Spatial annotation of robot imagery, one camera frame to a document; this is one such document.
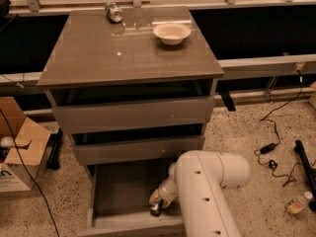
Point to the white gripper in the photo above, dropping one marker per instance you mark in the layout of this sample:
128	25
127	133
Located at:
168	191

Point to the blue silver redbull can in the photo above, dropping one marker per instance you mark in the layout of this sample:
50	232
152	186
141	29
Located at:
156	208

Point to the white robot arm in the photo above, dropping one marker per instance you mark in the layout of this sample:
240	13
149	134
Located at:
196	181

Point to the grey open bottom drawer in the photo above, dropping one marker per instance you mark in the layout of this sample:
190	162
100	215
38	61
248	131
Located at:
119	204

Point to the grey middle drawer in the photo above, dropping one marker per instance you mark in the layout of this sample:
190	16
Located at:
136	150

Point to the grey top drawer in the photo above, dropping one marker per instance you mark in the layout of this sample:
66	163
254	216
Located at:
122	116

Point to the grey drawer cabinet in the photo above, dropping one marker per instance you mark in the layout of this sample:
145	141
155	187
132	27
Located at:
96	62

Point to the green crushed soda can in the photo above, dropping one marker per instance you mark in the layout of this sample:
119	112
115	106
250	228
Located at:
113	11

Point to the black stand leg left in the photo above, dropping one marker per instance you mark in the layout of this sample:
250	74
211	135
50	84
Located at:
54	145

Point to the black stand leg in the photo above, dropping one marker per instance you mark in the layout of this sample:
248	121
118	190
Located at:
310	172
54	145

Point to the clear plastic bottle on floor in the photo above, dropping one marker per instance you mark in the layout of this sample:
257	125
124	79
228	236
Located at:
298	203

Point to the brown cardboard box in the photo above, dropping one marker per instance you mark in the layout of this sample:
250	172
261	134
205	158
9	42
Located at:
23	143

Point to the black stand leg right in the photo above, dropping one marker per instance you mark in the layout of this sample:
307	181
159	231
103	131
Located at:
310	172

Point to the white ceramic bowl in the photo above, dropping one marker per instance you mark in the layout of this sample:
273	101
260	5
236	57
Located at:
171	33

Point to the black power adapter with cable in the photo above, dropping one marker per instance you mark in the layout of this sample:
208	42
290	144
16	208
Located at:
272	164

